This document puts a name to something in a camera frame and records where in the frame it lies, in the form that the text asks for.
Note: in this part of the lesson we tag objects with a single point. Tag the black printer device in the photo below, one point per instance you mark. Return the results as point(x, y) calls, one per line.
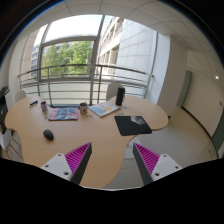
point(3, 107)

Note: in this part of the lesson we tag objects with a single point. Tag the white chair at window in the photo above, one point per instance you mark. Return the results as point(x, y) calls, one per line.
point(112, 90)

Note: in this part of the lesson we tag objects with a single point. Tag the metal balcony railing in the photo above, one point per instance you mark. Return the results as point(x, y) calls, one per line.
point(75, 83)

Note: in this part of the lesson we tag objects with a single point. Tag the white chair far left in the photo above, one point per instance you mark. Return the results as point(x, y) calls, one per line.
point(20, 95)

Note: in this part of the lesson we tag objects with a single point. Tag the white printed coffee mug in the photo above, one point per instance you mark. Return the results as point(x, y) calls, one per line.
point(83, 108)

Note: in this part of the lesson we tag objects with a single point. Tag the white chair near left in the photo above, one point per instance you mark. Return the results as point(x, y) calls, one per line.
point(10, 145)

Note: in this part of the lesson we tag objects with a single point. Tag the grey green door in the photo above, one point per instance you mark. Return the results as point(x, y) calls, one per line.
point(185, 88)

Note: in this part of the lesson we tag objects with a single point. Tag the black mouse pad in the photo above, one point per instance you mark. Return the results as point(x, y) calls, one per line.
point(132, 125)

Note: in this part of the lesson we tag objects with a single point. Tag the black computer mouse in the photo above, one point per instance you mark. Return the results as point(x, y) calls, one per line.
point(48, 134)

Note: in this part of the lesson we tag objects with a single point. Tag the clear drinking glass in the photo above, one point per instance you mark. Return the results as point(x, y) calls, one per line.
point(44, 107)

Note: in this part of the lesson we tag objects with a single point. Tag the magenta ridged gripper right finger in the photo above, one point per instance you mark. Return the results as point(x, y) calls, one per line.
point(153, 166)

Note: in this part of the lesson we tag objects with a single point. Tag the black cylindrical bottle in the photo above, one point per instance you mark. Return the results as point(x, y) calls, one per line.
point(120, 96)

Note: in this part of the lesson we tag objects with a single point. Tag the light blue yellow booklet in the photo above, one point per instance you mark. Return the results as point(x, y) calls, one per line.
point(104, 108)

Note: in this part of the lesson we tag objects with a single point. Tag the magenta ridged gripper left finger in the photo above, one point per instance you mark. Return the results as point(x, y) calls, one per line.
point(70, 166)

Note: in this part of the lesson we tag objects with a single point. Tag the red blue magazine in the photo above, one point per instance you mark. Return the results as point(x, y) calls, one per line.
point(63, 114)

